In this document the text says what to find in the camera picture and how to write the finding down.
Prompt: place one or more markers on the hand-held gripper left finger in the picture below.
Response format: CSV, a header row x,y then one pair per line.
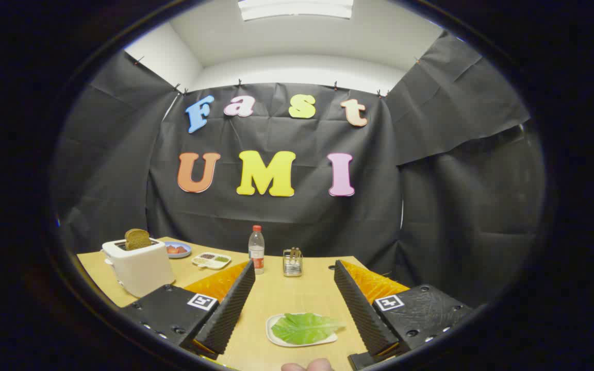
x,y
227,314

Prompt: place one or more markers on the white rectangular plate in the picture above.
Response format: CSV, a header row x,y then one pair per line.
x,y
275,336

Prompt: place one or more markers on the small blue dish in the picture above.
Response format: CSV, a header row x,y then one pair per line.
x,y
187,251

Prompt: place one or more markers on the green lettuce leaf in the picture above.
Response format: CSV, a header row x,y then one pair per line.
x,y
302,329

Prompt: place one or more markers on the red tomato slices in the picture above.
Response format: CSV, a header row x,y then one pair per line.
x,y
176,250

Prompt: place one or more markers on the white toaster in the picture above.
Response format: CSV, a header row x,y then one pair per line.
x,y
142,270

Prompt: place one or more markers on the ceiling light panel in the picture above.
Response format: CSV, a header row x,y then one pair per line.
x,y
297,7

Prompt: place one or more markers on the white divided condiment tray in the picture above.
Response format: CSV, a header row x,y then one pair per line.
x,y
210,263

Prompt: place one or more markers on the clear plastic water bottle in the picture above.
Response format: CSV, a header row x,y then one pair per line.
x,y
256,252

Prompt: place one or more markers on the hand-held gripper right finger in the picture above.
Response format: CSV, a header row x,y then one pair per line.
x,y
361,314

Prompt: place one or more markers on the brown toasted bread slice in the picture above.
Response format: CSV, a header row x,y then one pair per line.
x,y
137,239

